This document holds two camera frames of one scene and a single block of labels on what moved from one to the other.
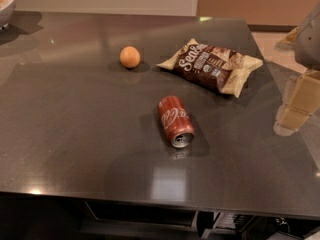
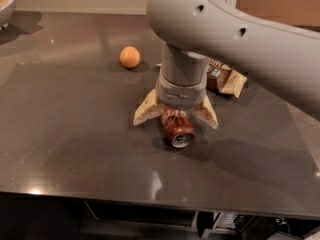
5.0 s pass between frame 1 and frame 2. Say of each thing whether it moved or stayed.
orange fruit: stayed
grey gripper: moved
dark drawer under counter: stayed
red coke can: stayed
